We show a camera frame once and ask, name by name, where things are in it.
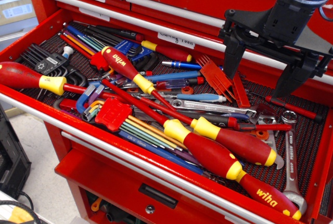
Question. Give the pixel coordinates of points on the small red yellow screwdriver back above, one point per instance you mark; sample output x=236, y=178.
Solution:
x=173, y=53

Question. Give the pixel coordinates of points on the rainbow hex key set front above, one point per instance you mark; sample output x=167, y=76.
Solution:
x=117, y=116

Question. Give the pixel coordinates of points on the rainbow hex key set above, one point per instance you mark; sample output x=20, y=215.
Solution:
x=117, y=116
x=87, y=46

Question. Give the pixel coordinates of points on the silver combination wrench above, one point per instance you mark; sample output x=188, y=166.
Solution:
x=291, y=190

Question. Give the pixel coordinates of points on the rainbow hex key set back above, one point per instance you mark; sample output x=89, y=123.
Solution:
x=87, y=46

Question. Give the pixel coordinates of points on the blue metal pen tool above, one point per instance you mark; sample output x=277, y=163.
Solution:
x=181, y=65

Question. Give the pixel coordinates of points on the red metal tool chest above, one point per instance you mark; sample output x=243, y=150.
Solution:
x=199, y=21

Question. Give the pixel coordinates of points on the thin red screwdriver shaft right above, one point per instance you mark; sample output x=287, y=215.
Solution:
x=249, y=127

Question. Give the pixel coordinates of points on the black torx key set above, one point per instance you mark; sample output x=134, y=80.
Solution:
x=52, y=64

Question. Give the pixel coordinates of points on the white cutting tools label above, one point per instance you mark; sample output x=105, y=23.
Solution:
x=176, y=40

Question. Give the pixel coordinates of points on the black box on floor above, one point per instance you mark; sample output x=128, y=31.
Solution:
x=15, y=165

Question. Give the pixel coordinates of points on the long red yellow Wiha screwdriver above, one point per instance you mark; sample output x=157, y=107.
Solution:
x=215, y=157

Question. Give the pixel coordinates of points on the clear handle small screwdriver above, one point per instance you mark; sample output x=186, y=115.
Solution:
x=172, y=84

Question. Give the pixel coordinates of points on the large blue hex key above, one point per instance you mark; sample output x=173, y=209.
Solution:
x=194, y=168

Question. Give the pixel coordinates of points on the blue handled tool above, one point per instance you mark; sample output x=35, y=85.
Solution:
x=173, y=76

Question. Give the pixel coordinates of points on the large red yellow screwdriver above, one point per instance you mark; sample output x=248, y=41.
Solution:
x=17, y=76

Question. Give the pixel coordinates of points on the light blue white tool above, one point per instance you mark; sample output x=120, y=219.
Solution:
x=202, y=97

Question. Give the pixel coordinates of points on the blue hex key holder set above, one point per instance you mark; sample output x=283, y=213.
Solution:
x=142, y=58

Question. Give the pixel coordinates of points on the red plastic comb holder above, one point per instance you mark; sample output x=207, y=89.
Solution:
x=231, y=89

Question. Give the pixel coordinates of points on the red yellow Wiha screwdriver centre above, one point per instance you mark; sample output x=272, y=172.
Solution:
x=120, y=63

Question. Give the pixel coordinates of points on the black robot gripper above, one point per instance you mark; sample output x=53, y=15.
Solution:
x=278, y=33

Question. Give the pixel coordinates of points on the black red precision screwdriver back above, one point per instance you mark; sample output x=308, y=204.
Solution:
x=120, y=32

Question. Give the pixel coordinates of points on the red yellow screwdriver lower middle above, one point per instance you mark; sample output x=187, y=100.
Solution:
x=246, y=146

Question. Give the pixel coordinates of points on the thin red black screwdriver right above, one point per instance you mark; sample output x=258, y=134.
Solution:
x=307, y=113

